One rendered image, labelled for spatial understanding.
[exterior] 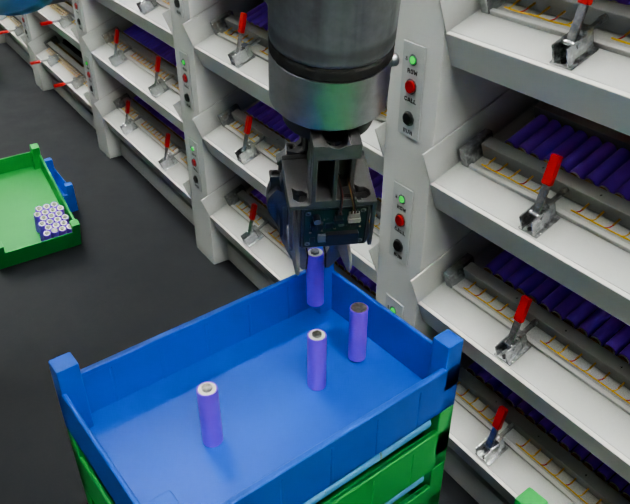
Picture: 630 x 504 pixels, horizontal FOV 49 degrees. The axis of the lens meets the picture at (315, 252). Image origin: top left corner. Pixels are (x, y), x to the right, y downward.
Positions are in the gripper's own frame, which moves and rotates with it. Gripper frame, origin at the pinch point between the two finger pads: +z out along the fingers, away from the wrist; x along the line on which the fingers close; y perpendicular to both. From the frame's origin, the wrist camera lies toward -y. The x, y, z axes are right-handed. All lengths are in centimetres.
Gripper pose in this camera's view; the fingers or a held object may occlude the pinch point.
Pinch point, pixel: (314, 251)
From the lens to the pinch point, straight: 69.9
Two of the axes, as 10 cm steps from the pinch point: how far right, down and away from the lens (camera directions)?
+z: -0.4, 6.6, 7.5
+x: 9.9, -0.8, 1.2
